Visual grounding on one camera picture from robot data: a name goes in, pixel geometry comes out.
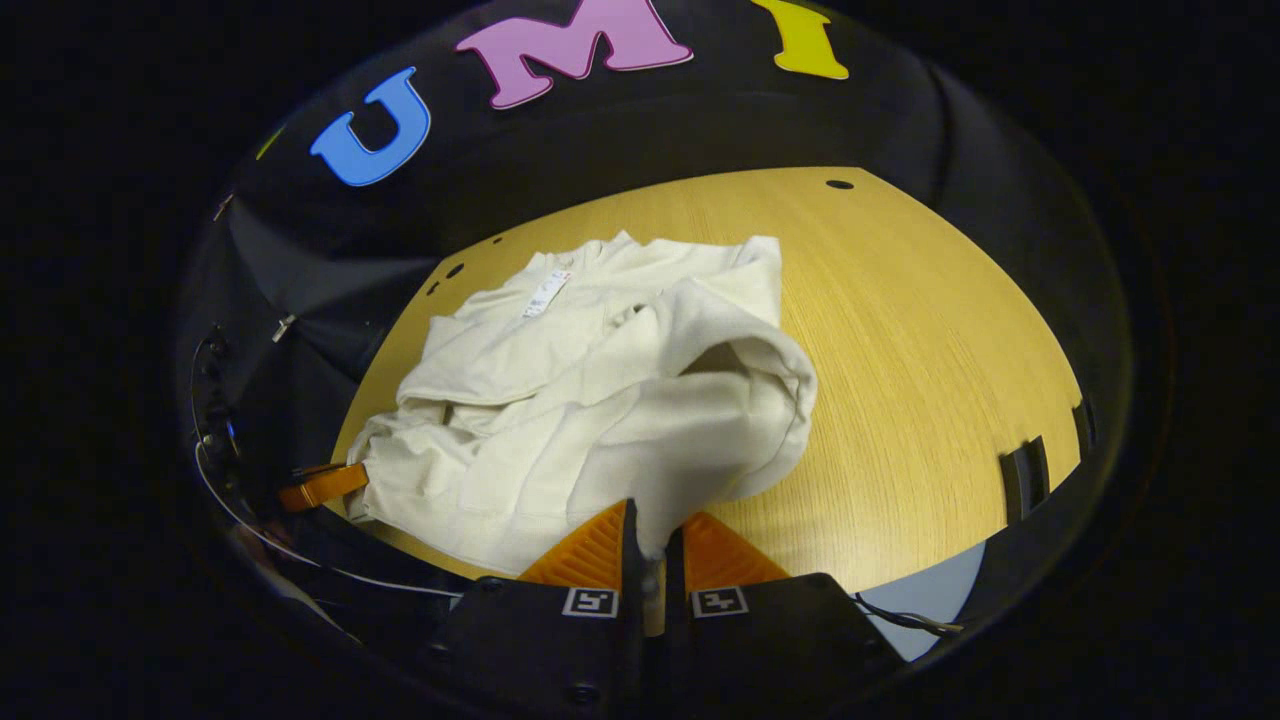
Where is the cream white sweatshirt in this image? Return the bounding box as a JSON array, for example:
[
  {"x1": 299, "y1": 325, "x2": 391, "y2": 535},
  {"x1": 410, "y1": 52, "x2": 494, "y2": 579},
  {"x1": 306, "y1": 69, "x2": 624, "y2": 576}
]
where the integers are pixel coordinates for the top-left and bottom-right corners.
[{"x1": 345, "y1": 231, "x2": 819, "y2": 579}]

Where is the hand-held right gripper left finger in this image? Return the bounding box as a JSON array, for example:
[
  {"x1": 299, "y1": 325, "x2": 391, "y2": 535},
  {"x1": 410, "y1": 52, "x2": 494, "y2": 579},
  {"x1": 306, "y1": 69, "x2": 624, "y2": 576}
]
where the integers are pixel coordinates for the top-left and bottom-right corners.
[{"x1": 425, "y1": 499, "x2": 647, "y2": 720}]

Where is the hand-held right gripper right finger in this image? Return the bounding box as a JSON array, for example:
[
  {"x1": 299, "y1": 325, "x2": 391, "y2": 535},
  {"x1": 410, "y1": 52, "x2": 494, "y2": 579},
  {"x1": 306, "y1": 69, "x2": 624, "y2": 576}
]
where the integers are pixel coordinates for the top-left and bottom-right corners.
[{"x1": 664, "y1": 511, "x2": 909, "y2": 720}]

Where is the thin black cable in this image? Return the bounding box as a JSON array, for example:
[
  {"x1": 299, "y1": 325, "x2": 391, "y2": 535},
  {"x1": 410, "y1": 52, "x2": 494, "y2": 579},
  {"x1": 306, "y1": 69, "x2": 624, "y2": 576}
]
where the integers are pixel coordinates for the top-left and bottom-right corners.
[{"x1": 853, "y1": 593, "x2": 963, "y2": 638}]

